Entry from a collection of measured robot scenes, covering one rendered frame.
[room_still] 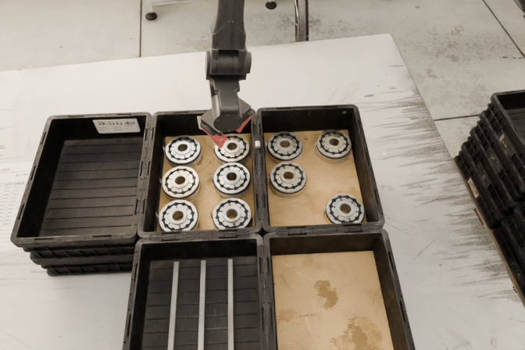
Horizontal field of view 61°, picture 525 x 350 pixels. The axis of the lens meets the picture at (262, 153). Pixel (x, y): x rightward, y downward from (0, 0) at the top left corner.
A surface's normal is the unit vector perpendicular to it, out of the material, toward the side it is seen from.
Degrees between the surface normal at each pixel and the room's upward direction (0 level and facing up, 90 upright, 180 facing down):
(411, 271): 0
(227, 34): 77
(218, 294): 0
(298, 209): 0
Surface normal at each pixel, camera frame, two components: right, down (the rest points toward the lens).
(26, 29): 0.00, -0.58
